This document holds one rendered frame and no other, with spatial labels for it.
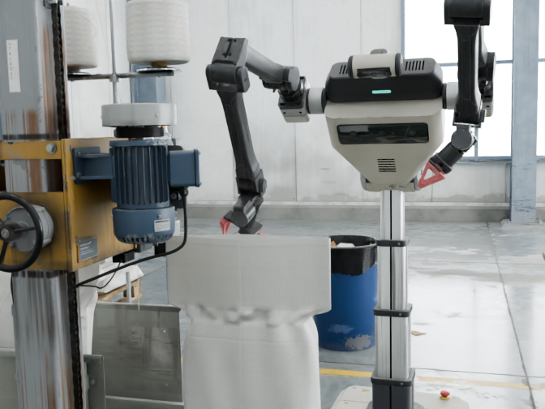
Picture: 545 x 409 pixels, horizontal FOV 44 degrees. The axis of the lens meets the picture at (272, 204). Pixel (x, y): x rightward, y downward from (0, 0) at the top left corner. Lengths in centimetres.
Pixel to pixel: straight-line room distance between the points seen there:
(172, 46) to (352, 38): 834
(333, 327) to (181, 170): 267
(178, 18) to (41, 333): 85
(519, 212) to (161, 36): 805
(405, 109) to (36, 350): 130
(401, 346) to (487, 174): 747
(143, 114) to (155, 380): 122
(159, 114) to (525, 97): 806
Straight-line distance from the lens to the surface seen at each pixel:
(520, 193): 944
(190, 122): 1063
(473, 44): 178
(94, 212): 174
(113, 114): 161
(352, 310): 412
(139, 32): 176
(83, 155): 166
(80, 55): 188
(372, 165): 233
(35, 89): 167
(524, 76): 942
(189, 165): 163
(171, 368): 249
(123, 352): 256
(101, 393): 200
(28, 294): 174
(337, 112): 224
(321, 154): 1003
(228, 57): 182
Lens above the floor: 135
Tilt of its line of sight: 6 degrees down
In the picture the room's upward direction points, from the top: 1 degrees counter-clockwise
